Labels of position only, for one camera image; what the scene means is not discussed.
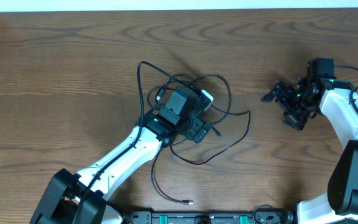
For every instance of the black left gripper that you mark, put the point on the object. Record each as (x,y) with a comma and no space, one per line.
(201,133)

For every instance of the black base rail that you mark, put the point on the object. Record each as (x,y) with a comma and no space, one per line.
(263,216)

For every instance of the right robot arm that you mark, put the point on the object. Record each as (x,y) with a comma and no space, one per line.
(320,92)

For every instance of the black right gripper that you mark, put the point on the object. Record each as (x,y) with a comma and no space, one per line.
(296,121)

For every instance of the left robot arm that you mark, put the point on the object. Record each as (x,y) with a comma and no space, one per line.
(83,197)

